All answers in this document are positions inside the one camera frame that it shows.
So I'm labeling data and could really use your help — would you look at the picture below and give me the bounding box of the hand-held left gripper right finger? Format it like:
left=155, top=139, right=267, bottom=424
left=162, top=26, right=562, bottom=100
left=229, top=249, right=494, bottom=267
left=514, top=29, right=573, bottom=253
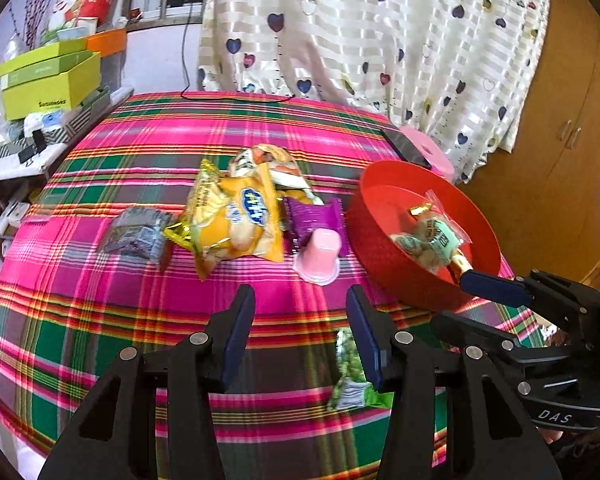
left=345, top=284, right=563, bottom=480

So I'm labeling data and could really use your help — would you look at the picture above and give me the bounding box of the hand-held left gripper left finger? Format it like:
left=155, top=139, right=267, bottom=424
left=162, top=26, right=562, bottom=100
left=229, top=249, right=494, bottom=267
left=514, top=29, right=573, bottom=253
left=37, top=284, right=257, bottom=480

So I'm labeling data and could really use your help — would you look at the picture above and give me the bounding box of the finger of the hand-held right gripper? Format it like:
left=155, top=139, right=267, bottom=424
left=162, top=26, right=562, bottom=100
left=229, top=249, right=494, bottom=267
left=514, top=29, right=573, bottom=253
left=460, top=269, right=588, bottom=330
left=430, top=310, right=523, bottom=361

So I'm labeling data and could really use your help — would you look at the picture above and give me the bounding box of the green pea snack packet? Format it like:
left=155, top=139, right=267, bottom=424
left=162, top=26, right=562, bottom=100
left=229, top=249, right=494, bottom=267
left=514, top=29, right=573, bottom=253
left=329, top=327, right=395, bottom=412

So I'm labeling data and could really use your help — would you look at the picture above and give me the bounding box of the clear candy packet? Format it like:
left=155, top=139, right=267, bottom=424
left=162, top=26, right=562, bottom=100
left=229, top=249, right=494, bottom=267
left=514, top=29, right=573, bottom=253
left=389, top=189, right=476, bottom=281

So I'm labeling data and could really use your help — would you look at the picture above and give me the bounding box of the pink jelly cup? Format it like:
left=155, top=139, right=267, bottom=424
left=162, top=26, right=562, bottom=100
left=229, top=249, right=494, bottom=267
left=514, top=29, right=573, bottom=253
left=292, top=228, right=342, bottom=286

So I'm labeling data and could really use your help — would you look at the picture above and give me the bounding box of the yellow chip bag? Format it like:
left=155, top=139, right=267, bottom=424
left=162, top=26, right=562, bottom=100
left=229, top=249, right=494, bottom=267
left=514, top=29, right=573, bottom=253
left=189, top=162, right=286, bottom=281

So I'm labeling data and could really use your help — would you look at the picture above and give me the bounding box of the red plastic bowl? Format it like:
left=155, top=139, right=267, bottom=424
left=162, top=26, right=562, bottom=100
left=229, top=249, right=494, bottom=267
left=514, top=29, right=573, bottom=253
left=347, top=160, right=503, bottom=313

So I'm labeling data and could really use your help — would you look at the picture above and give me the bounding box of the gold-edged yellow snack packet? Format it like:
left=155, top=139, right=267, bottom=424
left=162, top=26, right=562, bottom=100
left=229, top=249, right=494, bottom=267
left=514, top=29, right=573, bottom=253
left=163, top=159, right=222, bottom=252

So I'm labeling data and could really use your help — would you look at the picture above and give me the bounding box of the grey snack packet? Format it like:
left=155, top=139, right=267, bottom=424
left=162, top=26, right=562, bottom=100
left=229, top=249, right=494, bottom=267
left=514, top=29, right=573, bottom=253
left=97, top=206, right=175, bottom=262

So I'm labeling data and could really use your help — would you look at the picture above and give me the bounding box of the white and orange snack bag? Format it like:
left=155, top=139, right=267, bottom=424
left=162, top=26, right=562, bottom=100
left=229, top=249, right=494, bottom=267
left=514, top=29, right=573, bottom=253
left=229, top=144, right=325, bottom=207

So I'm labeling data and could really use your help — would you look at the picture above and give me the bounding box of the purple snack packet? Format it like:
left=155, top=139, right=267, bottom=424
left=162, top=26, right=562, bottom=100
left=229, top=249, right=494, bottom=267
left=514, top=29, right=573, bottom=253
left=283, top=197, right=352, bottom=262

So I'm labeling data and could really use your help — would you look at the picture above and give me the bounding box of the pink tissue roll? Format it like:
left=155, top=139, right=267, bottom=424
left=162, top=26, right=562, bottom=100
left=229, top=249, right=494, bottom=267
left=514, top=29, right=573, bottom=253
left=397, top=126, right=456, bottom=181

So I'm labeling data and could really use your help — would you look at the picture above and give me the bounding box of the black smartphone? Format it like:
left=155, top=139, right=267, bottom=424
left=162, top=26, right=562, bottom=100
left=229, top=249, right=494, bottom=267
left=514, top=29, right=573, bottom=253
left=380, top=129, right=433, bottom=171

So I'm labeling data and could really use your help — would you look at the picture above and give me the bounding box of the wooden wardrobe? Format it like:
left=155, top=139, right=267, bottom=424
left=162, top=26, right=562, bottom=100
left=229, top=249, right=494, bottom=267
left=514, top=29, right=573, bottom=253
left=460, top=0, right=600, bottom=288

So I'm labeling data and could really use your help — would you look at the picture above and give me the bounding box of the black and white striped box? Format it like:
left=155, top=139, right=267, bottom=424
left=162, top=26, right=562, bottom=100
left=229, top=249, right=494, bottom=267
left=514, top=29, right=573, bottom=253
left=57, top=86, right=136, bottom=143

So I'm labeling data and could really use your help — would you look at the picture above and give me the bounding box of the heart print curtain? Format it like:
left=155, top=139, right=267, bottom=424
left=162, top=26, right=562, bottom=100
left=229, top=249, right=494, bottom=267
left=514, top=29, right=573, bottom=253
left=197, top=0, right=553, bottom=184

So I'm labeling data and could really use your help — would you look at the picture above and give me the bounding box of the green cardboard box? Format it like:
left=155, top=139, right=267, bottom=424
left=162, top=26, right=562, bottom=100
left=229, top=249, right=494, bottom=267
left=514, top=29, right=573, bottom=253
left=0, top=52, right=103, bottom=122

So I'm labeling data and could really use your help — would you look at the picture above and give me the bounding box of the orange box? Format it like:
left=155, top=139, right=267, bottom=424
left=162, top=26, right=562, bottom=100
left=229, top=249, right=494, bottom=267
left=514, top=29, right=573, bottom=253
left=86, top=28, right=128, bottom=57

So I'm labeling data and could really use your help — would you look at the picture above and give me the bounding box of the green box lid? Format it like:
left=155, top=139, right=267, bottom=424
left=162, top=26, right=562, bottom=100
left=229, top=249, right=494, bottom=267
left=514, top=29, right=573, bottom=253
left=0, top=40, right=93, bottom=82

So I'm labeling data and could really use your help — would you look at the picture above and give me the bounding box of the red diaper pack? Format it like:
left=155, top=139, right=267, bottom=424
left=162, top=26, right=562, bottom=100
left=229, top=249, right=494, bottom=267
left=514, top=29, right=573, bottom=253
left=39, top=0, right=102, bottom=43

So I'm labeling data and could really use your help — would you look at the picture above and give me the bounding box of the black cable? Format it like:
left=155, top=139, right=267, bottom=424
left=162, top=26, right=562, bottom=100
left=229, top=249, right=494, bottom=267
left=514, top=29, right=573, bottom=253
left=180, top=2, right=297, bottom=104

